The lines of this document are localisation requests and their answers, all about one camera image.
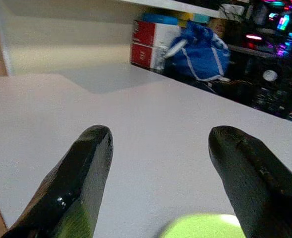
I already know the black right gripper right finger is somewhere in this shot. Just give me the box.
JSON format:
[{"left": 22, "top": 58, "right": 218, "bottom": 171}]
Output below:
[{"left": 208, "top": 125, "right": 292, "bottom": 238}]

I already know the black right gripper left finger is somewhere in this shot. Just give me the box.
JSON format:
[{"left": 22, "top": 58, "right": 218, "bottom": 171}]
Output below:
[{"left": 1, "top": 124, "right": 114, "bottom": 238}]

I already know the lime green round object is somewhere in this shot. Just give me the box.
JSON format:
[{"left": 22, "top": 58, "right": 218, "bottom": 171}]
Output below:
[{"left": 159, "top": 213, "right": 247, "bottom": 238}]

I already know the computer case with coloured lights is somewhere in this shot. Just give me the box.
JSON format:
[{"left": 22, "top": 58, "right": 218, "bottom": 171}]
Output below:
[{"left": 227, "top": 0, "right": 292, "bottom": 124}]

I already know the red and white box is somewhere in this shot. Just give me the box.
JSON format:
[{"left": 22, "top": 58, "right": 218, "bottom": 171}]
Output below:
[
  {"left": 132, "top": 20, "right": 183, "bottom": 48},
  {"left": 130, "top": 42, "right": 168, "bottom": 71}
]

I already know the blue fabric bag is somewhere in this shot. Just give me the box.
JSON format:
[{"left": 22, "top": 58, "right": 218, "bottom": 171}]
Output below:
[{"left": 164, "top": 20, "right": 231, "bottom": 82}]

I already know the cyan flat case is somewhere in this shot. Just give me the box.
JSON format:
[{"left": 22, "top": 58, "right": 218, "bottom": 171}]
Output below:
[{"left": 141, "top": 13, "right": 180, "bottom": 26}]

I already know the white shelf board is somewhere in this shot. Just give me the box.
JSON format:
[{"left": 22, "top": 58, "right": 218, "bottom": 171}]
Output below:
[{"left": 116, "top": 0, "right": 250, "bottom": 18}]

